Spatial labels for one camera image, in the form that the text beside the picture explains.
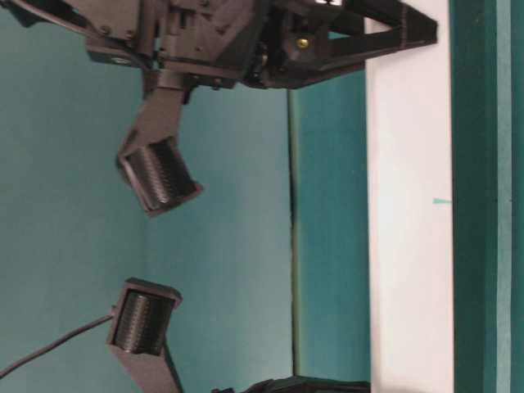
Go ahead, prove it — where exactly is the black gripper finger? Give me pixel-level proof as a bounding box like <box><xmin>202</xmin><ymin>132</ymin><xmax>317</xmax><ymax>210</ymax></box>
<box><xmin>261</xmin><ymin>7</ymin><xmax>364</xmax><ymax>89</ymax></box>
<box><xmin>330</xmin><ymin>1</ymin><xmax>438</xmax><ymax>56</ymax></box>
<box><xmin>210</xmin><ymin>374</ymin><xmax>372</xmax><ymax>393</ymax></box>

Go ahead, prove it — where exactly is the white wooden board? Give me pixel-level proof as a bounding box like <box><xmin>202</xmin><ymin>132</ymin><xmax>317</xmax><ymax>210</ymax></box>
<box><xmin>366</xmin><ymin>2</ymin><xmax>454</xmax><ymax>392</ymax></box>

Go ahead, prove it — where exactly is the teal backdrop sheet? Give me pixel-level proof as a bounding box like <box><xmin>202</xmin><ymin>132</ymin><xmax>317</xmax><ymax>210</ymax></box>
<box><xmin>450</xmin><ymin>1</ymin><xmax>523</xmax><ymax>392</ymax></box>

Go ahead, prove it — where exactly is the black cable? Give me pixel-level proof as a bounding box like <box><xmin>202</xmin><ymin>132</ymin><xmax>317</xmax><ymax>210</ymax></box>
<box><xmin>0</xmin><ymin>314</ymin><xmax>118</xmax><ymax>376</ymax></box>

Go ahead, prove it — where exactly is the black gripper body top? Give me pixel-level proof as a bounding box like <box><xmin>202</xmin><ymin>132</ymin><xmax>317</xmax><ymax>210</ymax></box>
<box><xmin>85</xmin><ymin>1</ymin><xmax>270</xmax><ymax>88</ymax></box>

